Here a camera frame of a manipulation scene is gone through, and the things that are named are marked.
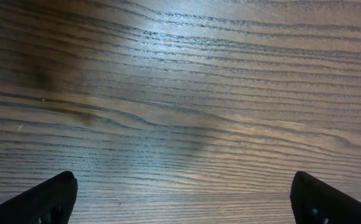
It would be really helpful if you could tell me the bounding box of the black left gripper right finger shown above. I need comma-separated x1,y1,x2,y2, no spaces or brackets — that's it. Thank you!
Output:
290,171,361,224

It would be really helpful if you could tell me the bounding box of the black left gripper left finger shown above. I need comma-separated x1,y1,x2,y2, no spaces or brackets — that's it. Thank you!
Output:
0,171,78,224

